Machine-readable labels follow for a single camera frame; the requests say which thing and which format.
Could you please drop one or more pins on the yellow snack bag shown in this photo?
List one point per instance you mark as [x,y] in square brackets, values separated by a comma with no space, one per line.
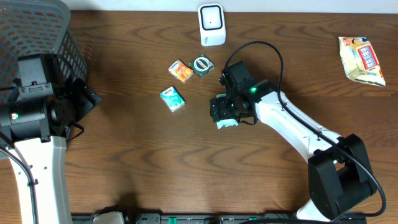
[360,61]

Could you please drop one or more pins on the teal wipes packet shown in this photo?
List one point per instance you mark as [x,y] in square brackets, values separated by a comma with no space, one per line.
[224,123]

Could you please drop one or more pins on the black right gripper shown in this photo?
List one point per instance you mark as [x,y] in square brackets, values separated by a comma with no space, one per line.
[217,111]

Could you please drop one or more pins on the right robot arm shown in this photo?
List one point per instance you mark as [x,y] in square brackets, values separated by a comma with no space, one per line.
[338,167]

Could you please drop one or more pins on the teal Kleenex tissue packet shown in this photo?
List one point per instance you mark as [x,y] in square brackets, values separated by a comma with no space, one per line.
[172,98]

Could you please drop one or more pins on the dark grey plastic basket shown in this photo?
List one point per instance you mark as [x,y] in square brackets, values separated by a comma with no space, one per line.
[37,47]

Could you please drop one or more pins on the dark green round-logo packet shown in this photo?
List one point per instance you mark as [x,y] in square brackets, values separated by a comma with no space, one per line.
[202,65]

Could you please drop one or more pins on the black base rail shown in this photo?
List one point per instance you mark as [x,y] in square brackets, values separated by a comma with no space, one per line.
[116,214]

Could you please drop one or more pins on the orange tissue packet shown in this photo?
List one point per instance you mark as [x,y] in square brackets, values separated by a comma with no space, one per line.
[180,71]

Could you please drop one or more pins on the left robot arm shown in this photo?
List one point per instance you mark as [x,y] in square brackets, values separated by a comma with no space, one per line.
[34,133]

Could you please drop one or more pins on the white barcode scanner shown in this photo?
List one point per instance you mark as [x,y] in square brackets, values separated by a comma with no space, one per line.
[212,24]

